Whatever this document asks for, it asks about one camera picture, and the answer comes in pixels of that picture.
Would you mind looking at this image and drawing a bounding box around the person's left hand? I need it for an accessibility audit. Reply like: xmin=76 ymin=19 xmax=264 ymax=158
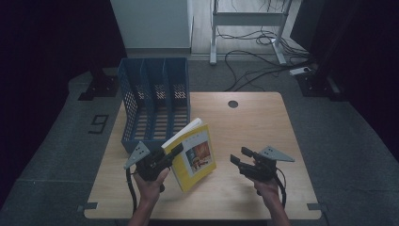
xmin=134 ymin=167 xmax=170 ymax=205

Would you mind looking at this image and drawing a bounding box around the black stand base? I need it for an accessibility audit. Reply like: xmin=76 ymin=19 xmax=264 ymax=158
xmin=295 ymin=62 xmax=346 ymax=102
xmin=77 ymin=67 xmax=120 ymax=102

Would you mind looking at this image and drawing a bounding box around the dark curtain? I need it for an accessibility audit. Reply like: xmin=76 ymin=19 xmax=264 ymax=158
xmin=290 ymin=0 xmax=399 ymax=164
xmin=0 ymin=0 xmax=127 ymax=208

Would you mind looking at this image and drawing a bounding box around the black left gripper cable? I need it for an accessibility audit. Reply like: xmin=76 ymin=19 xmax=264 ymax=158
xmin=125 ymin=167 xmax=139 ymax=215

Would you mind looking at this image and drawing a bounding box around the blue file rack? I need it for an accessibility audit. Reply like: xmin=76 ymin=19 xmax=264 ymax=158
xmin=117 ymin=56 xmax=191 ymax=154

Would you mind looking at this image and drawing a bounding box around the tangled black cable bundle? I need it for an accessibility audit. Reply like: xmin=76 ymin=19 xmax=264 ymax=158
xmin=215 ymin=25 xmax=309 ymax=58

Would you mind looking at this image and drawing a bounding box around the yellow book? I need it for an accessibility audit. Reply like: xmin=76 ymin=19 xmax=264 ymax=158
xmin=161 ymin=117 xmax=217 ymax=193

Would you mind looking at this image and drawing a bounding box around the long black floor cable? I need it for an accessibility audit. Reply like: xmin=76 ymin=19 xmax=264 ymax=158
xmin=223 ymin=49 xmax=312 ymax=93

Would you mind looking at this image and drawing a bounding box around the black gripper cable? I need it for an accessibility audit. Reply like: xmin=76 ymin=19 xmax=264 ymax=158
xmin=125 ymin=167 xmax=139 ymax=215
xmin=272 ymin=169 xmax=288 ymax=209

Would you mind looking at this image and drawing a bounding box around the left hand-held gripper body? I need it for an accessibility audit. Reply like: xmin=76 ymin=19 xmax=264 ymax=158
xmin=123 ymin=140 xmax=172 ymax=183

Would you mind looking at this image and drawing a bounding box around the white desk frame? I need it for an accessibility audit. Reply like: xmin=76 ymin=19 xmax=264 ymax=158
xmin=209 ymin=0 xmax=295 ymax=67

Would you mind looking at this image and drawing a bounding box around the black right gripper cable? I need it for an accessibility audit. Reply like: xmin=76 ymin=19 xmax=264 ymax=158
xmin=272 ymin=169 xmax=288 ymax=209

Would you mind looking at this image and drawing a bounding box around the person's right hand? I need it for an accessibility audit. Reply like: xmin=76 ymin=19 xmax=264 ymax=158
xmin=250 ymin=176 xmax=280 ymax=208

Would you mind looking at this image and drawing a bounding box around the white cabinet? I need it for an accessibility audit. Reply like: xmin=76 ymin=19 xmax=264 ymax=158
xmin=109 ymin=0 xmax=195 ymax=55

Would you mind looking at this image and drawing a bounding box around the white power strip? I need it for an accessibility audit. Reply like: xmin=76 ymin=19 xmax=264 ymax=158
xmin=288 ymin=66 xmax=312 ymax=77

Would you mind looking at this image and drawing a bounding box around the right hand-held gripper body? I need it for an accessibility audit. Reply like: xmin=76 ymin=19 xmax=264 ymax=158
xmin=246 ymin=145 xmax=296 ymax=183

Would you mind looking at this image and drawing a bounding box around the grey tape piece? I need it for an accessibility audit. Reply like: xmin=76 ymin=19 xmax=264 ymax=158
xmin=76 ymin=202 xmax=99 ymax=213
xmin=306 ymin=202 xmax=325 ymax=212

